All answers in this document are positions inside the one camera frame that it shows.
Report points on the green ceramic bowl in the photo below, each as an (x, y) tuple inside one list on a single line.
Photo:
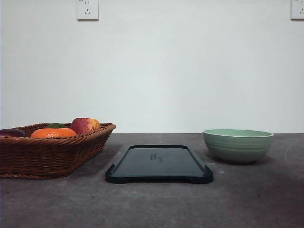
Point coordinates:
[(237, 145)]

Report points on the brown wicker basket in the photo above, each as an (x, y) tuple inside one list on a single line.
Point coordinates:
[(51, 151)]

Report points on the dark rectangular tray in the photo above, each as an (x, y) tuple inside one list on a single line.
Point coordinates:
[(159, 163)]

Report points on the red yellow apple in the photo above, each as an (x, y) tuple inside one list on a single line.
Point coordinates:
[(83, 125)]

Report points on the dark green fruit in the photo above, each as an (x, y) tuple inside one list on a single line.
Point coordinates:
[(55, 125)]

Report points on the orange tangerine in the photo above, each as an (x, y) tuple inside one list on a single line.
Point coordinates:
[(53, 132)]

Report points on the dark purple fruit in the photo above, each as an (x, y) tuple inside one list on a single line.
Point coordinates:
[(12, 132)]

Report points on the white wall socket left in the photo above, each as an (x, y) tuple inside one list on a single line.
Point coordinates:
[(87, 11)]

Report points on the white wall socket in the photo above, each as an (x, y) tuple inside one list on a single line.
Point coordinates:
[(296, 11), (87, 11)]

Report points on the white wall socket right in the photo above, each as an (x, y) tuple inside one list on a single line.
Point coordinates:
[(296, 11)]

